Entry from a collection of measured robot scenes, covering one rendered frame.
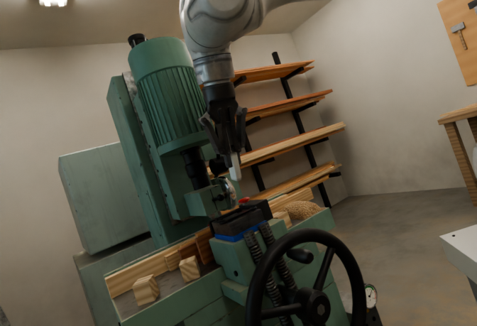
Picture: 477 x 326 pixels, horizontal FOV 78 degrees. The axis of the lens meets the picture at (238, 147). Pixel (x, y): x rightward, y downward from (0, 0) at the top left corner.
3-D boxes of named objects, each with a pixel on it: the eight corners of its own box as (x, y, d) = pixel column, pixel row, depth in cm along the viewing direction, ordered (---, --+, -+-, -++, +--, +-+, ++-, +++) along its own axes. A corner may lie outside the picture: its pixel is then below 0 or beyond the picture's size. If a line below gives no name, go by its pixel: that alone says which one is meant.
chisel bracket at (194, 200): (208, 221, 80) (198, 192, 81) (191, 220, 92) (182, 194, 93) (231, 212, 84) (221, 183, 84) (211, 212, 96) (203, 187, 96)
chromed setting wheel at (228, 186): (236, 211, 98) (223, 175, 98) (220, 211, 108) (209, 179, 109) (243, 208, 99) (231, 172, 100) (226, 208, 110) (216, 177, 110)
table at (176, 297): (137, 378, 48) (125, 342, 48) (116, 319, 74) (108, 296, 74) (363, 227, 78) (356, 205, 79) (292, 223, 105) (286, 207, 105)
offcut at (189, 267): (185, 277, 69) (180, 261, 69) (201, 271, 69) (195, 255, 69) (184, 283, 65) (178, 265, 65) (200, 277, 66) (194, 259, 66)
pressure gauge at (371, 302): (369, 321, 77) (358, 290, 77) (357, 316, 80) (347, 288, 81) (382, 307, 80) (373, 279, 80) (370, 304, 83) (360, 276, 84)
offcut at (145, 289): (138, 306, 61) (131, 286, 61) (144, 297, 65) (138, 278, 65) (155, 300, 61) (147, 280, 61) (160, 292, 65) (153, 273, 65)
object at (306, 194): (170, 271, 77) (165, 256, 77) (168, 270, 79) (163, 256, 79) (314, 198, 105) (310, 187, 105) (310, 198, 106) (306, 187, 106)
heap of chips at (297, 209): (304, 219, 82) (299, 207, 82) (275, 219, 94) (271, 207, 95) (326, 207, 87) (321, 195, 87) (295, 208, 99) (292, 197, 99)
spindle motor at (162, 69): (170, 151, 75) (131, 37, 76) (154, 162, 90) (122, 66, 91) (227, 135, 84) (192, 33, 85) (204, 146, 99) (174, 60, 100)
